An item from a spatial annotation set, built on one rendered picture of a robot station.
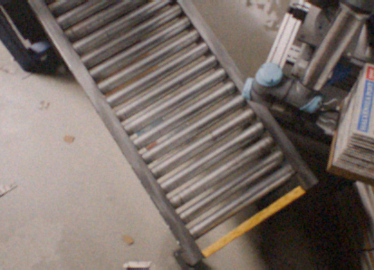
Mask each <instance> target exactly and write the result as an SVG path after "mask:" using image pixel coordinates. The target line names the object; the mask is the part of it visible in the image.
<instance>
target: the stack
mask: <svg viewBox="0 0 374 270"><path fill-rule="evenodd" d="M351 189H352V191H353V193H354V197H355V199H356V201H357V206H358V208H359V212H360V215H361V219H362V221H363V224H364V227H365V230H366V233H367V237H368V240H369V245H370V247H371V248H374V196H373V191H372V188H371V186H369V185H366V184H362V183H360V182H358V181H357V182H356V183H354V184H351ZM335 196H336V198H337V199H338V204H339V207H340V213H341V215H342V220H343V223H344V225H345V230H346V232H347V235H348V239H349V242H350V248H351V249H353V251H351V250H349V249H348V245H347V242H346V240H345V236H344V233H343V231H342V226H341V223H340V218H339V215H338V210H337V208H336V206H335V201H334V198H333V196H332V193H330V194H329V195H326V196H323V200H324V203H325V205H326V210H327V212H328V217H329V220H330V222H331V228H332V230H333V234H334V237H335V239H336V244H337V247H338V248H339V253H340V260H341V262H342V264H343V270H354V267H353V263H352V261H351V259H350V253H349V252H350V251H351V252H352V255H353V258H354V260H355V265H356V267H357V268H358V270H373V268H372V263H371V261H370V259H369V253H368V251H371V252H372V256H373V258H374V249H367V245H366V242H365V240H364V236H363V234H362V232H361V227H360V222H359V220H358V218H357V213H356V211H355V209H354V205H353V202H352V200H351V195H350V191H349V189H348V187H346V188H342V189H341V190H340V191H338V192H335Z"/></svg>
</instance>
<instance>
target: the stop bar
mask: <svg viewBox="0 0 374 270"><path fill-rule="evenodd" d="M304 192H305V191H304V189H303V187H302V186H299V187H298V188H296V189H295V190H293V191H291V192H289V193H288V194H287V195H285V196H284V197H282V198H281V199H279V200H277V201H275V202H274V203H273V204H272V205H271V206H269V207H268V208H265V209H264V210H262V211H261V212H259V213H258V214H257V215H255V216H254V217H251V218H250V219H248V220H247V221H246V222H244V223H243V224H241V225H240V226H239V227H237V228H235V229H234V230H233V231H231V232H229V233H227V234H226V235H225V236H223V237H221V238H220V239H219V240H217V241H215V242H214V243H213V244H212V245H210V246H208V247H207V248H205V249H203V250H202V251H201V254H202V256H203V257H204V258H208V257H209V256H211V255H212V254H214V253H215V252H216V251H218V250H219V249H222V248H223V246H226V245H228V244H229V243H230V242H232V241H233V240H235V239H236V238H237V237H239V236H241V235H242V234H243V233H245V232H246V231H248V230H249V229H250V228H252V227H255V226H256V225H257V224H259V223H260V222H262V221H264V219H266V218H268V217H269V216H270V215H272V214H273V213H275V212H277V210H279V209H281V208H283V207H284V206H286V205H287V204H289V203H290V204H291V203H292V201H293V200H295V199H296V198H297V197H299V196H300V195H302V194H304Z"/></svg>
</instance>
